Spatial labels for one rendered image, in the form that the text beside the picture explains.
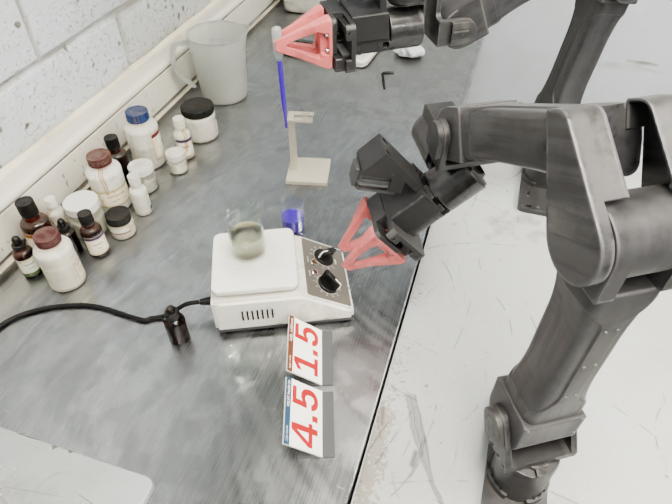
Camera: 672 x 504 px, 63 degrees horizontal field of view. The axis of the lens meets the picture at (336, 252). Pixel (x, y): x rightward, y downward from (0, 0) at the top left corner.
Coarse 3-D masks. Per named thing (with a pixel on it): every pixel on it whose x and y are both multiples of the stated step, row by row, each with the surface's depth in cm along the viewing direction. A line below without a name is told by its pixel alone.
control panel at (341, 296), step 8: (304, 240) 85; (304, 248) 84; (312, 248) 85; (320, 248) 86; (304, 256) 83; (312, 256) 84; (336, 256) 87; (304, 264) 81; (312, 264) 82; (320, 264) 83; (336, 264) 85; (312, 272) 81; (320, 272) 82; (336, 272) 84; (344, 272) 85; (312, 280) 80; (344, 280) 84; (312, 288) 78; (320, 288) 79; (344, 288) 82; (320, 296) 78; (328, 296) 79; (336, 296) 80; (344, 296) 81; (344, 304) 80
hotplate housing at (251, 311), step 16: (304, 272) 80; (304, 288) 78; (208, 304) 81; (224, 304) 76; (240, 304) 76; (256, 304) 76; (272, 304) 77; (288, 304) 77; (304, 304) 78; (320, 304) 78; (336, 304) 79; (352, 304) 81; (224, 320) 78; (240, 320) 78; (256, 320) 79; (272, 320) 79; (304, 320) 80; (320, 320) 81; (336, 320) 82
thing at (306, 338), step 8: (296, 320) 78; (296, 328) 77; (304, 328) 78; (312, 328) 79; (296, 336) 76; (304, 336) 77; (312, 336) 78; (296, 344) 75; (304, 344) 76; (312, 344) 77; (296, 352) 74; (304, 352) 75; (312, 352) 76; (296, 360) 73; (304, 360) 74; (312, 360) 75; (296, 368) 72; (304, 368) 73; (312, 368) 74; (312, 376) 74
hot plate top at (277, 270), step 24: (216, 240) 82; (288, 240) 82; (216, 264) 78; (240, 264) 78; (264, 264) 78; (288, 264) 78; (216, 288) 75; (240, 288) 75; (264, 288) 75; (288, 288) 76
